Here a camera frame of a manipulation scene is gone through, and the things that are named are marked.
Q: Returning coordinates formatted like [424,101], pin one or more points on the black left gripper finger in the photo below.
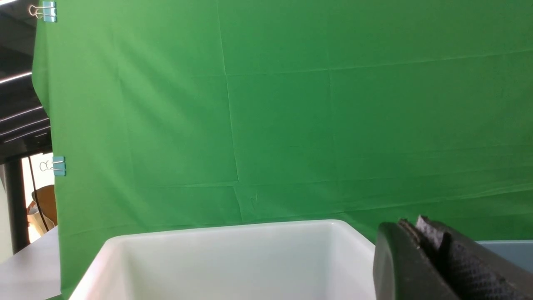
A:
[429,260]

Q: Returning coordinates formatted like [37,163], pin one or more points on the blue plastic chopstick bin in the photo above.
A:
[519,252]

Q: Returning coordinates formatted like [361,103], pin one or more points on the large white plastic tub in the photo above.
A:
[299,260]

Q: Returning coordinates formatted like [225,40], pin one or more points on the green backdrop cloth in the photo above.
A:
[175,114]

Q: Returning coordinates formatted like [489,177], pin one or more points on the blue binder clip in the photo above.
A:
[56,165]
[46,11]

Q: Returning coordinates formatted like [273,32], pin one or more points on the upper blue binder clip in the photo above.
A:
[46,11]

